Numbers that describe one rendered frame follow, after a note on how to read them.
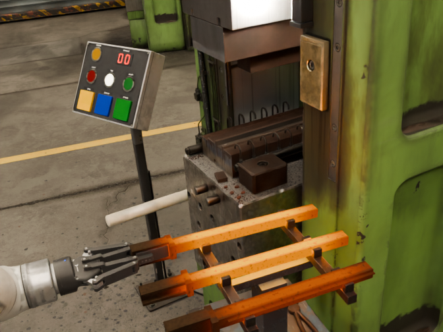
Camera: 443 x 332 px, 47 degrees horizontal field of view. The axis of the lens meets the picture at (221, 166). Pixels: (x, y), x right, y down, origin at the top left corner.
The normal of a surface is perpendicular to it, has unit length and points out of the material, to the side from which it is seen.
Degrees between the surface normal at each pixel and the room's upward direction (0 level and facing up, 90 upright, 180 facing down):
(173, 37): 90
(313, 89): 90
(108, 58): 60
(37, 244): 0
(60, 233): 0
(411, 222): 90
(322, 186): 90
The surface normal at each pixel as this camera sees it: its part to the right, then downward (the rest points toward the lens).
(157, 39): 0.18, 0.46
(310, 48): -0.88, 0.28
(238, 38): 0.48, 0.39
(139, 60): -0.55, -0.07
